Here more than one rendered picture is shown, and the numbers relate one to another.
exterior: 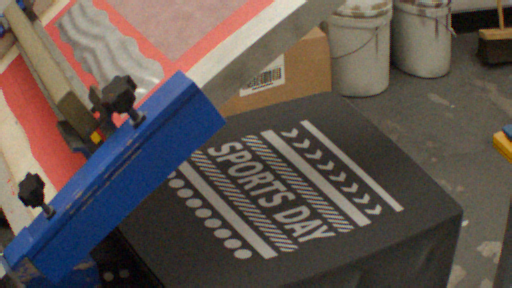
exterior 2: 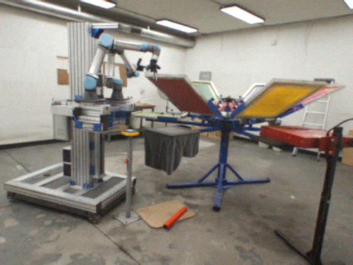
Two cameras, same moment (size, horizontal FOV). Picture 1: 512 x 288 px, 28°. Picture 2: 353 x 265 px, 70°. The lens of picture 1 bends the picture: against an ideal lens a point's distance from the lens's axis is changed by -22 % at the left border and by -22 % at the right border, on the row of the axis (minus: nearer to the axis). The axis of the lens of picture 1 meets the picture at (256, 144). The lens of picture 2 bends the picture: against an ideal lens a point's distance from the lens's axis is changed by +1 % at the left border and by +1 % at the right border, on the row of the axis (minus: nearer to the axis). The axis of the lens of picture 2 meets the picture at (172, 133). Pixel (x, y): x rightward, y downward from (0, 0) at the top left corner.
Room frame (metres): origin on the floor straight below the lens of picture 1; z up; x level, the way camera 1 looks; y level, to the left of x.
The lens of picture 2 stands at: (4.17, -0.92, 1.45)
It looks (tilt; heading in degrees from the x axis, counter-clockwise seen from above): 11 degrees down; 161
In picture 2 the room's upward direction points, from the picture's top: 3 degrees clockwise
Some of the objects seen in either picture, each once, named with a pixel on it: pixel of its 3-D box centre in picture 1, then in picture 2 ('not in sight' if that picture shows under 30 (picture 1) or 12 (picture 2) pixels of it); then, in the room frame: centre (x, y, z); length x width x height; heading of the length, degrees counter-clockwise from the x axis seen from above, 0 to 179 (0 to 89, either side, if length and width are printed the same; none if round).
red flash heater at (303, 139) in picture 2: not in sight; (302, 135); (2.44, 0.91, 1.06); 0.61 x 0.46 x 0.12; 177
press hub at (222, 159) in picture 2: not in sight; (224, 141); (1.03, 0.98, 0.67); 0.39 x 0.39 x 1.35
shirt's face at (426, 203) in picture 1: (265, 193); (173, 130); (1.54, -0.01, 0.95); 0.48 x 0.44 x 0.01; 117
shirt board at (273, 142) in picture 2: not in sight; (252, 135); (1.70, 0.95, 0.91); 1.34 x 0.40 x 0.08; 177
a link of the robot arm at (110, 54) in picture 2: not in sight; (111, 65); (0.97, -0.65, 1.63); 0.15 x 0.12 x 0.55; 28
